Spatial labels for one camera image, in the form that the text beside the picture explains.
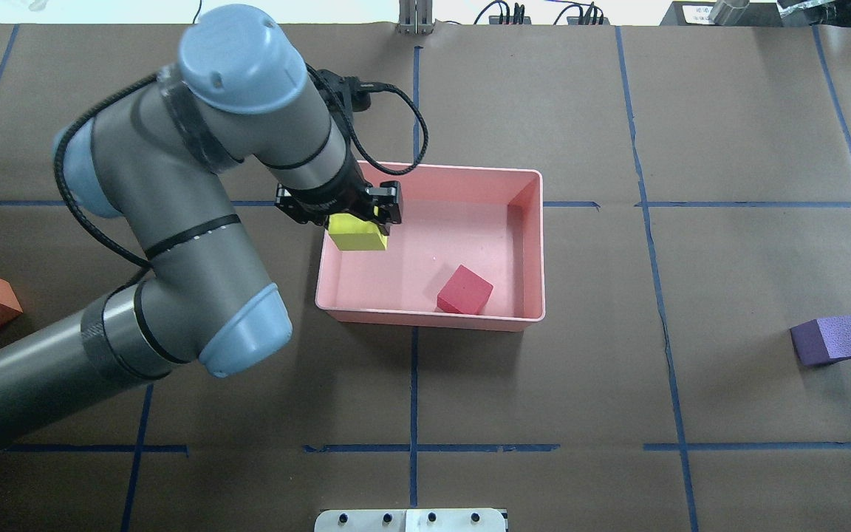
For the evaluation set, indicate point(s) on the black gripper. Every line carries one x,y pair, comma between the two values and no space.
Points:
320,205

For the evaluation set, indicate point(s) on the yellow foam block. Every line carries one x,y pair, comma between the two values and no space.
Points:
351,234

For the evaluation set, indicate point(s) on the red foam block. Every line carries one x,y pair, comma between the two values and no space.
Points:
465,293

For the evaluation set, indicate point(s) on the purple foam block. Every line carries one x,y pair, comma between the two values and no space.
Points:
822,341

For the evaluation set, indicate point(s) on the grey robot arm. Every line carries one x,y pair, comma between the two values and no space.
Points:
140,172

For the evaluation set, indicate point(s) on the pink plastic bin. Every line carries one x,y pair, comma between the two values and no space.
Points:
488,220

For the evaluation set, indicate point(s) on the wrist black camera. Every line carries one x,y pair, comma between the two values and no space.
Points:
342,92

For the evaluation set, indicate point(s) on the aluminium frame post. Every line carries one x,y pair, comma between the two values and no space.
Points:
415,17

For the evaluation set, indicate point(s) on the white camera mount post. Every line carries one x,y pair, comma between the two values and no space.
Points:
413,519

